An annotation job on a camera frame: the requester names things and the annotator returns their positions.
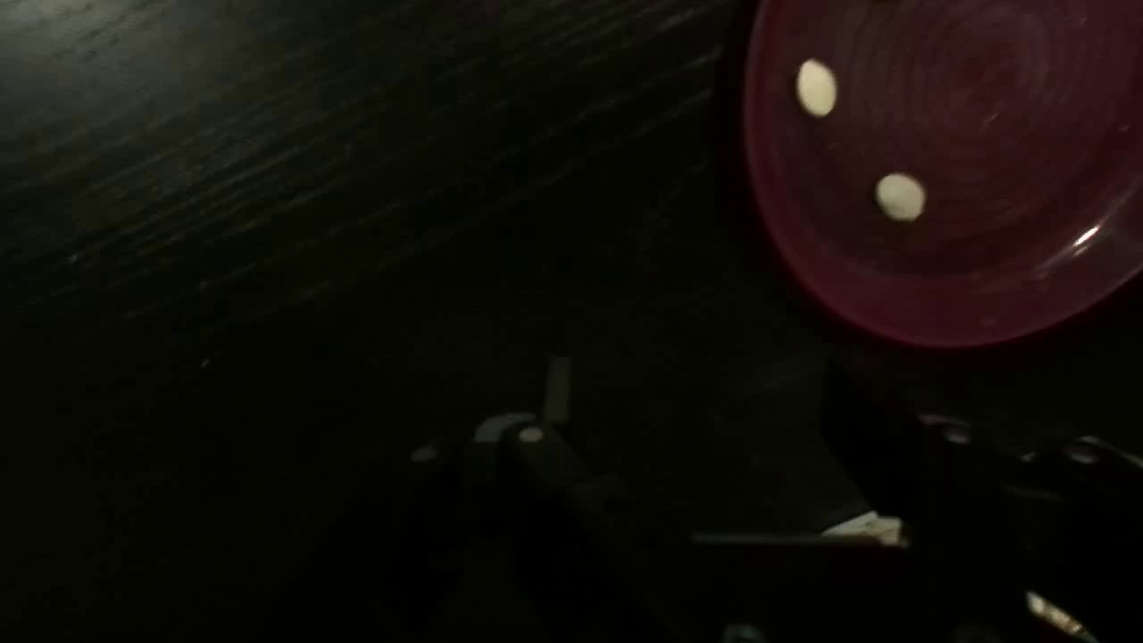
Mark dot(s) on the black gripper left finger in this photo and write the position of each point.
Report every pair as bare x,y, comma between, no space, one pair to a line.
559,521

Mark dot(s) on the red plastic bowl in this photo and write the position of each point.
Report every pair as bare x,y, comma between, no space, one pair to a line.
988,154

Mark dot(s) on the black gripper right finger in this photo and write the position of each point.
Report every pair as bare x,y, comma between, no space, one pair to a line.
988,537

